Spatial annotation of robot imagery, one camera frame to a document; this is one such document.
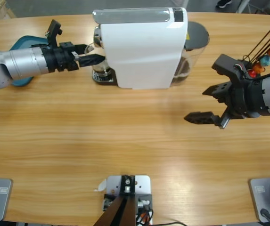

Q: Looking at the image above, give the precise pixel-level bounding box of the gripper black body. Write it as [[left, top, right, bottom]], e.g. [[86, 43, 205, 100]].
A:
[[218, 79, 265, 129], [41, 46, 80, 73]]

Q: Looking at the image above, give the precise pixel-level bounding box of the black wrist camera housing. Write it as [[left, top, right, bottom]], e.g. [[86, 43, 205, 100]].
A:
[[45, 19, 63, 48], [212, 54, 252, 83]]

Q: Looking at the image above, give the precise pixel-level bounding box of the orange red cable connector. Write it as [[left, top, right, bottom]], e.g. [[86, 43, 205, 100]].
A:
[[136, 210, 153, 223]]

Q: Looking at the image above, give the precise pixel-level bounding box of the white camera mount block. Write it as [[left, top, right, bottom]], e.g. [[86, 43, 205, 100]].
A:
[[101, 175, 154, 224]]

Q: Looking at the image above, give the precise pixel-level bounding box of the white paper tag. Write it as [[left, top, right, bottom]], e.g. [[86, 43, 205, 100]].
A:
[[93, 178, 107, 193]]

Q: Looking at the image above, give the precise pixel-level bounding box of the teal coffee capsule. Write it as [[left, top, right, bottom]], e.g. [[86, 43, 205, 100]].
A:
[[259, 55, 270, 67]]

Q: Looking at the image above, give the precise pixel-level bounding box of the white furniture frame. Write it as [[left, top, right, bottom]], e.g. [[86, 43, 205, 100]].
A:
[[237, 0, 270, 16]]

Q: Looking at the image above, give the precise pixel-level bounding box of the teal plastic tray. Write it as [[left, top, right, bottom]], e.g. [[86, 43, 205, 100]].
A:
[[8, 35, 50, 88]]

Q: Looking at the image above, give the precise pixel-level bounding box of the dark camera mount post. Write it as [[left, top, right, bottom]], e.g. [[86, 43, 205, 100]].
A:
[[94, 175, 137, 226]]

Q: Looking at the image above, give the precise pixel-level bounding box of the glass jar of dark beans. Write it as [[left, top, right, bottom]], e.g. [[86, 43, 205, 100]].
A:
[[172, 20, 210, 87]]

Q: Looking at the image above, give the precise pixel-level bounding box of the black capsule holder with rods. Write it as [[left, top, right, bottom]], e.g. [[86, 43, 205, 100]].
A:
[[239, 16, 270, 80]]

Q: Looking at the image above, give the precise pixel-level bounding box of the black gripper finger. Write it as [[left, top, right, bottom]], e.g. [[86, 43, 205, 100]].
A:
[[59, 41, 90, 55], [74, 54, 105, 68], [202, 81, 236, 105], [184, 111, 221, 127]]

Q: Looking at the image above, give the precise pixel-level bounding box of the white capsule coffee machine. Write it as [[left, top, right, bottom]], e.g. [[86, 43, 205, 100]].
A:
[[91, 7, 189, 91]]

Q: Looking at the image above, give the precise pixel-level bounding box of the clear drinking glass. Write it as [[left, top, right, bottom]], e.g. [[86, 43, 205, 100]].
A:
[[84, 43, 112, 80]]

